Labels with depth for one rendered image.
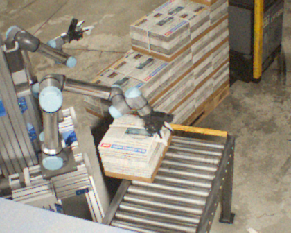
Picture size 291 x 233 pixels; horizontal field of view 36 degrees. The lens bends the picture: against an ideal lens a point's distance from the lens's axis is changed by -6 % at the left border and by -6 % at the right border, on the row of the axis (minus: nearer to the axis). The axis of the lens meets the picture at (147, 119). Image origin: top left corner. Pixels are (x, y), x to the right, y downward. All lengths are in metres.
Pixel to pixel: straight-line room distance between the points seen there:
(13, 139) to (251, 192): 1.85
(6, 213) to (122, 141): 1.31
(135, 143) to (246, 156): 1.56
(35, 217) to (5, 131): 1.56
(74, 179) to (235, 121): 1.86
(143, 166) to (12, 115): 0.83
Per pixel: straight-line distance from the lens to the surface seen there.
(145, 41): 3.55
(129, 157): 2.51
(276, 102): 4.47
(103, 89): 2.52
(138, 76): 3.38
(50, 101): 2.32
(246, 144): 3.99
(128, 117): 2.70
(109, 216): 2.49
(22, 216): 1.33
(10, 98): 2.70
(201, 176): 2.64
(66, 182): 2.88
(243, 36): 4.63
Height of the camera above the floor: 2.72
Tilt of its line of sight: 39 degrees down
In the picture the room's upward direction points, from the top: 7 degrees counter-clockwise
